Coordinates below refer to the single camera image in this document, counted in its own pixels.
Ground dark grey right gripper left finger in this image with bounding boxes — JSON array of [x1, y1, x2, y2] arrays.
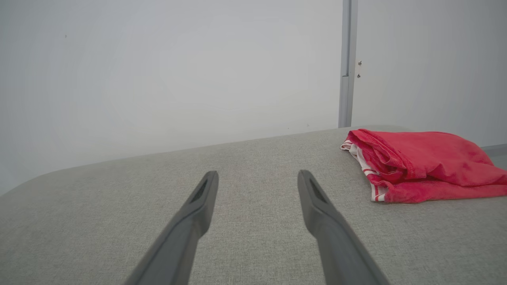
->
[[124, 170, 219, 285]]

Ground grey fabric covered table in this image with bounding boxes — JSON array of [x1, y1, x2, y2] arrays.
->
[[0, 125, 507, 285]]

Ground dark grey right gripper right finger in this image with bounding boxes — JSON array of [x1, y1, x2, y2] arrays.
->
[[297, 169, 391, 285]]

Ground grey vertical wall strip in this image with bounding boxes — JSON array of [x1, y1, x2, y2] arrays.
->
[[338, 0, 358, 128]]

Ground red basketball jersey white sleeves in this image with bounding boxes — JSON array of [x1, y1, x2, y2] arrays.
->
[[340, 128, 507, 204]]

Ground grey baseboard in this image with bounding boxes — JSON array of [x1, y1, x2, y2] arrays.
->
[[481, 144, 507, 158]]

